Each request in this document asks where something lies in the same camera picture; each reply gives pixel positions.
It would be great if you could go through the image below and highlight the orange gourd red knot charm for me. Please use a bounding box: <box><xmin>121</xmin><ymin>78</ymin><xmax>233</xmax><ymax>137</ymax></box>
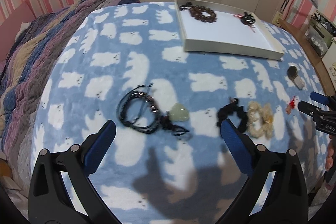
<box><xmin>285</xmin><ymin>96</ymin><xmax>295</xmax><ymax>115</ymax></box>

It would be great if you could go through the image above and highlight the white strap wristwatch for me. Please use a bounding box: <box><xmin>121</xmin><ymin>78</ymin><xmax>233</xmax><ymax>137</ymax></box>
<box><xmin>287</xmin><ymin>65</ymin><xmax>305</xmax><ymax>90</ymax></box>

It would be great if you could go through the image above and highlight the cream flower scrunchie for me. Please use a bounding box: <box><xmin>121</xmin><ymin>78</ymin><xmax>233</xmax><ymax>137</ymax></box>
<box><xmin>247</xmin><ymin>101</ymin><xmax>273</xmax><ymax>139</ymax></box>

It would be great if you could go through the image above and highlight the jade pendant black cord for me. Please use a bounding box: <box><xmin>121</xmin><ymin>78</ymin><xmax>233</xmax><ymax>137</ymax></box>
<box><xmin>116</xmin><ymin>83</ymin><xmax>193</xmax><ymax>141</ymax></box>

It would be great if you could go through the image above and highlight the brown wooden bead bracelet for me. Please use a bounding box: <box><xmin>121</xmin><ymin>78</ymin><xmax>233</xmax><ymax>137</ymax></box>
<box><xmin>189</xmin><ymin>4</ymin><xmax>218</xmax><ymax>23</ymax></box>

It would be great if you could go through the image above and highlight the black hair claw clip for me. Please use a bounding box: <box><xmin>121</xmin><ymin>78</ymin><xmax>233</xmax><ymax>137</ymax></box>
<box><xmin>240</xmin><ymin>11</ymin><xmax>256</xmax><ymax>27</ymax></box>

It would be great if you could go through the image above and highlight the person right hand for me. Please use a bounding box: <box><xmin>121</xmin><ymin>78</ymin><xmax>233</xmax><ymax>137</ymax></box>
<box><xmin>325</xmin><ymin>135</ymin><xmax>335</xmax><ymax>171</ymax></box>

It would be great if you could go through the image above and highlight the white bear storage box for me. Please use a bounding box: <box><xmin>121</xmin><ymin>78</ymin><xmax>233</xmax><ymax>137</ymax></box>
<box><xmin>322</xmin><ymin>42</ymin><xmax>336</xmax><ymax>79</ymax></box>

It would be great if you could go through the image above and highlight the green storage bag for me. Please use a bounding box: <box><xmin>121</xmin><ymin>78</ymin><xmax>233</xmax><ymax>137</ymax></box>
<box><xmin>305</xmin><ymin>11</ymin><xmax>335</xmax><ymax>57</ymax></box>

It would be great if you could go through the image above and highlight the striped purple quilt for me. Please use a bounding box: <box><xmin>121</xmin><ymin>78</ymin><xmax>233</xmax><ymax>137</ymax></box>
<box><xmin>1</xmin><ymin>0</ymin><xmax>139</xmax><ymax>165</ymax></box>

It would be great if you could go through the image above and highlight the white shallow tray box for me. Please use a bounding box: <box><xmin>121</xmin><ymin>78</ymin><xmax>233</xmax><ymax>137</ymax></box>
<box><xmin>174</xmin><ymin>0</ymin><xmax>284</xmax><ymax>60</ymax></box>

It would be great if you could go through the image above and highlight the blue polar bear blanket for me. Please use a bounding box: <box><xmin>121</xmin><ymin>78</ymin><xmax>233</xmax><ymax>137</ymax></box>
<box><xmin>31</xmin><ymin>2</ymin><xmax>329</xmax><ymax>223</ymax></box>

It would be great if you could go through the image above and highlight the wall power outlet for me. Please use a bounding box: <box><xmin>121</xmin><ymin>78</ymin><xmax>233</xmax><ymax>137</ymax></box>
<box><xmin>272</xmin><ymin>11</ymin><xmax>282</xmax><ymax>26</ymax></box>

